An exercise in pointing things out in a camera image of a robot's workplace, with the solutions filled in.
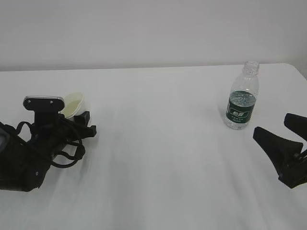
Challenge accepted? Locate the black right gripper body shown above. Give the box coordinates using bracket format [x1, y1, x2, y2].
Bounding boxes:
[278, 150, 307, 189]

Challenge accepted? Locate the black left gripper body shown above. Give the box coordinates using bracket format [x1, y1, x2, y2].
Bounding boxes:
[28, 114, 84, 161]

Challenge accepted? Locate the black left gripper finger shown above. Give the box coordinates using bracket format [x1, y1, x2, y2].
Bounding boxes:
[73, 111, 91, 127]
[72, 125, 97, 139]

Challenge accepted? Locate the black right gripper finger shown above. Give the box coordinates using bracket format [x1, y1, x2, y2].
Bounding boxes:
[253, 126, 303, 175]
[284, 113, 307, 140]

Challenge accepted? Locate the white paper cup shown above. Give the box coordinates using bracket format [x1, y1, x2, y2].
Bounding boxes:
[60, 92, 89, 121]

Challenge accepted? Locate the clear water bottle green label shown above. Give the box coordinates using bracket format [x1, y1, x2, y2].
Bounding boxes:
[224, 61, 260, 130]

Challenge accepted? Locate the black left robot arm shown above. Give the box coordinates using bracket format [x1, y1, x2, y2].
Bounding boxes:
[0, 111, 96, 192]

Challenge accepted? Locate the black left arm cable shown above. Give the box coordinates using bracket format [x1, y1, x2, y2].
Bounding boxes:
[14, 117, 86, 168]

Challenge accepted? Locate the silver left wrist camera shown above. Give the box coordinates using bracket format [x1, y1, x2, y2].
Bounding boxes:
[23, 96, 65, 119]

